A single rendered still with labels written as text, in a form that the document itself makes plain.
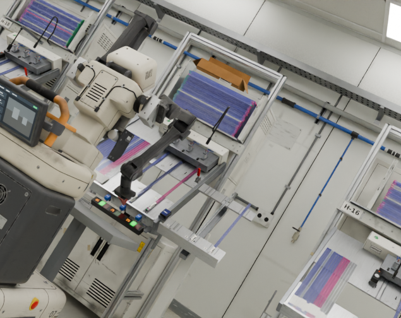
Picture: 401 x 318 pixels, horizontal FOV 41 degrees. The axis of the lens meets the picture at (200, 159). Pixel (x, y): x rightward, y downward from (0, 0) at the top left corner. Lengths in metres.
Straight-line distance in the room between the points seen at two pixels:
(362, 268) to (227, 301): 1.94
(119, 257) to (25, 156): 1.36
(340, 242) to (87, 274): 1.49
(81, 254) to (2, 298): 1.30
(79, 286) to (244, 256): 1.81
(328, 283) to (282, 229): 1.89
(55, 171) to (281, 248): 2.99
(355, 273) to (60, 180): 1.67
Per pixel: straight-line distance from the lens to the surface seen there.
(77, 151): 2.40
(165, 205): 2.95
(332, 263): 2.94
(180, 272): 2.82
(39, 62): 3.97
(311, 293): 2.75
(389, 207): 3.13
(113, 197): 2.96
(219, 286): 4.73
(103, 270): 3.28
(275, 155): 4.80
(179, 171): 3.18
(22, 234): 2.02
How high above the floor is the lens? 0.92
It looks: 4 degrees up
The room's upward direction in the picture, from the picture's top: 31 degrees clockwise
